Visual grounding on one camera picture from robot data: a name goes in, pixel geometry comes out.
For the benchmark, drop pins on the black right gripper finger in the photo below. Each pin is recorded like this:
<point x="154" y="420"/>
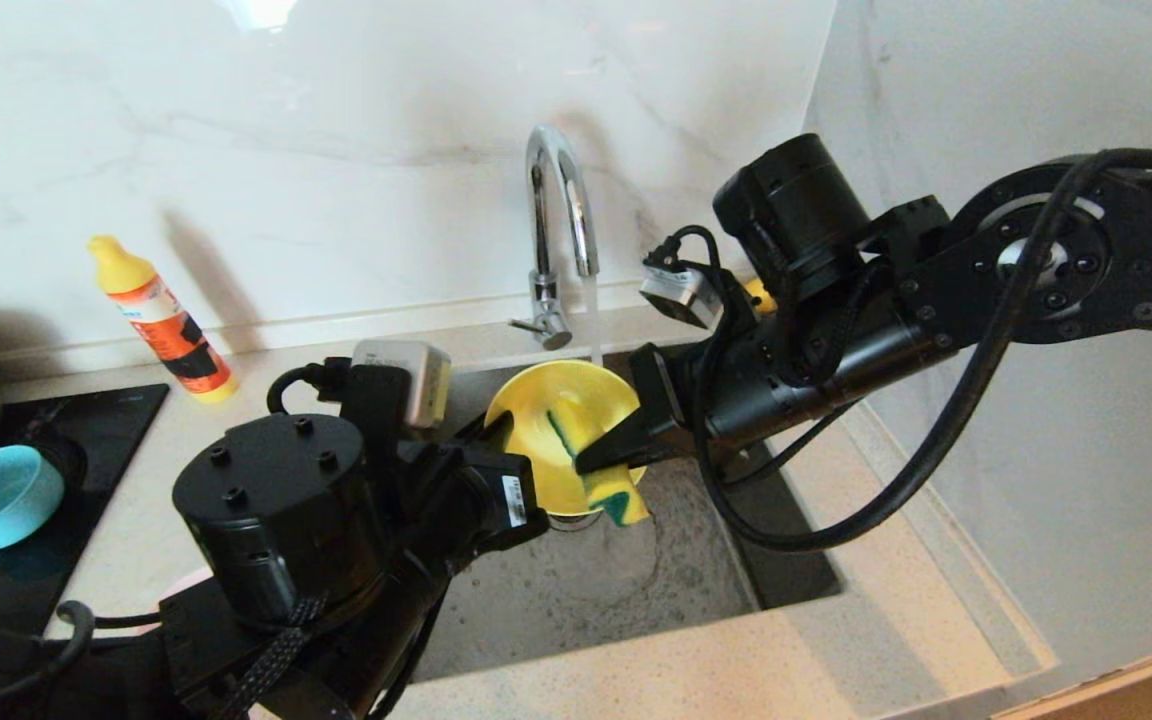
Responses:
<point x="621" y="445"/>

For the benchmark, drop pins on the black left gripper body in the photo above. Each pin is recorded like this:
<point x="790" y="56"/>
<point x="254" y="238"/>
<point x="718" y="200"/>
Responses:
<point x="276" y="500"/>

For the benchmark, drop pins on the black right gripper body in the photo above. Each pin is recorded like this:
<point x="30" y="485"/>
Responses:
<point x="796" y="210"/>

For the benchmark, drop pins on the yellow green sponge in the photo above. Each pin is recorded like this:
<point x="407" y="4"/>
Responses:
<point x="621" y="500"/>

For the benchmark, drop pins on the chrome gooseneck faucet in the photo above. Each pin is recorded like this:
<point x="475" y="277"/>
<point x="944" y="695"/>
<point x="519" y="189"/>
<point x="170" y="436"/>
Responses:
<point x="543" y="290"/>

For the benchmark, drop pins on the yellow capped dish soap bottle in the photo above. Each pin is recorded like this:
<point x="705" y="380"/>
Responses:
<point x="164" y="328"/>

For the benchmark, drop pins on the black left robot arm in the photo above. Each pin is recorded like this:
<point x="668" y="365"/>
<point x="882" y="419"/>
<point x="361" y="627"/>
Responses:
<point x="36" y="680"/>

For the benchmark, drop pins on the stainless steel sink basin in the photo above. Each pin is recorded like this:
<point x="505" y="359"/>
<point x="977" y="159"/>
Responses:
<point x="616" y="580"/>

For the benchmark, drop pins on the yellow plastic bowl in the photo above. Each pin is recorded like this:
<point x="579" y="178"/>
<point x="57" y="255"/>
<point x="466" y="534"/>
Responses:
<point x="536" y="410"/>

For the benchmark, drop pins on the yellow pear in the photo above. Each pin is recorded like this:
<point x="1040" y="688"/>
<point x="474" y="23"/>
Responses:
<point x="761" y="298"/>

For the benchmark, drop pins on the pink plastic bowl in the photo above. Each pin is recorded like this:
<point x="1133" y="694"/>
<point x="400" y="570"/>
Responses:
<point x="191" y="580"/>

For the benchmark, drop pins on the running water stream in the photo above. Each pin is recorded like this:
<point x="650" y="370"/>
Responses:
<point x="593" y="320"/>

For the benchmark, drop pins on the black induction cooktop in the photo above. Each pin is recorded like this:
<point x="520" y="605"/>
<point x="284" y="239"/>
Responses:
<point x="106" y="440"/>

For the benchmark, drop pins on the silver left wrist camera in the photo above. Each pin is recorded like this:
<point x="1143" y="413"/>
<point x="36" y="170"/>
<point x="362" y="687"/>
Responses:
<point x="406" y="375"/>

